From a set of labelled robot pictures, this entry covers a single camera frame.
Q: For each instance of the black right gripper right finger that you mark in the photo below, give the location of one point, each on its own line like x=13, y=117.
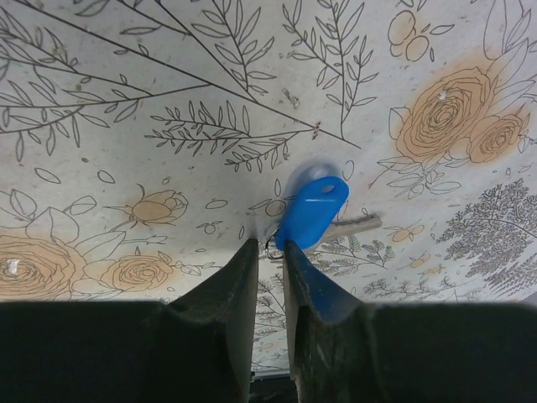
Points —
x=342, y=349

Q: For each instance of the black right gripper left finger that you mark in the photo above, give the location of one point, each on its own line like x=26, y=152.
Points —
x=197, y=348

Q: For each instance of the blue key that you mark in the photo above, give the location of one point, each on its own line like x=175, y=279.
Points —
x=310, y=218

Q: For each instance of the floral table mat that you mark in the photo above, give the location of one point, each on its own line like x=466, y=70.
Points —
x=143, y=141

